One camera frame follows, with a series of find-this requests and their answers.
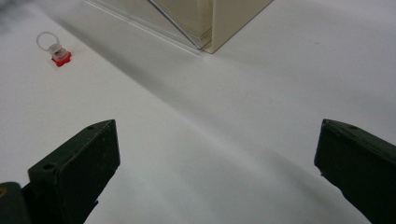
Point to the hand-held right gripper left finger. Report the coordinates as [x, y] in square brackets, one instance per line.
[77, 168]

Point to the beige open box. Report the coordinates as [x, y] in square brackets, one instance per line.
[199, 21]

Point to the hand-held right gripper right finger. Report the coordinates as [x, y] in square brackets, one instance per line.
[361, 165]

